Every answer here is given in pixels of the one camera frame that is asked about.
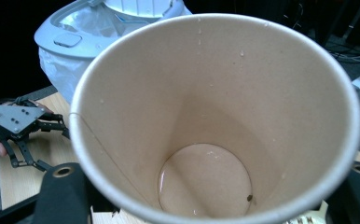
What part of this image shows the beige paper cup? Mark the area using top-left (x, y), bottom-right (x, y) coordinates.
top-left (68, 12), bottom-right (360, 224)

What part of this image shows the white plastic bin bag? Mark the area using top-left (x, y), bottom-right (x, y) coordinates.
top-left (37, 6), bottom-right (153, 105)

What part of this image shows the white trash bin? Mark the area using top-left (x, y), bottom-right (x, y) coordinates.
top-left (34, 0), bottom-right (193, 105)

